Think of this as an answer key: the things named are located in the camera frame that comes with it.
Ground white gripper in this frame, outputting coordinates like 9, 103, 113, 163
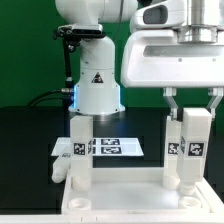
121, 30, 224, 121

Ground white square desk top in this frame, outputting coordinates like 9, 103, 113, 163
61, 168, 210, 215

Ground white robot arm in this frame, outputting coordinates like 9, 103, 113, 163
55, 0, 224, 118

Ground white marker base sheet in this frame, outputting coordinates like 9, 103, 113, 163
51, 137, 144, 157

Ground black cables at base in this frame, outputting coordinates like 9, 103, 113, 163
28, 87, 74, 108

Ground black camera on stand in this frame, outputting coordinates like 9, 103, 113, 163
52, 24, 105, 96

